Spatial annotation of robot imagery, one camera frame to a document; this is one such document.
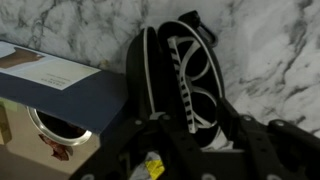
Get red snack packet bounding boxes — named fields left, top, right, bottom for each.
left=39, top=134, right=72, bottom=161

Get navy cardboard box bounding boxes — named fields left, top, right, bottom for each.
left=0, top=41, right=127, bottom=180

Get open tin can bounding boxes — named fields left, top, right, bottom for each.
left=27, top=107, right=92, bottom=146

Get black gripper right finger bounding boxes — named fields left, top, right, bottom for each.
left=199, top=99, right=320, bottom=180

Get white striped sunglasses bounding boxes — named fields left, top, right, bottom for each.
left=167, top=36, right=224, bottom=134

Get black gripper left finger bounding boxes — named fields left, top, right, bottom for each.
left=69, top=116, right=200, bottom=180

